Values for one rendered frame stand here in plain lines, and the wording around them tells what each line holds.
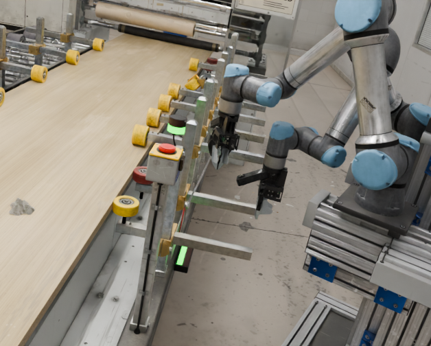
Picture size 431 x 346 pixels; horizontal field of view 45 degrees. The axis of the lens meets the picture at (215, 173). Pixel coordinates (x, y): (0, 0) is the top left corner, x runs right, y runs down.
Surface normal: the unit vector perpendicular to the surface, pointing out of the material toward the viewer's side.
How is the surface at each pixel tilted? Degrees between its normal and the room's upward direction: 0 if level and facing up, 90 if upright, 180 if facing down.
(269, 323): 0
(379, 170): 97
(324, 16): 90
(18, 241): 0
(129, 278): 0
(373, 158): 97
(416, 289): 90
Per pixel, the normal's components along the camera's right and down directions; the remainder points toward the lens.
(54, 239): 0.18, -0.90
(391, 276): -0.48, 0.26
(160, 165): -0.11, 0.38
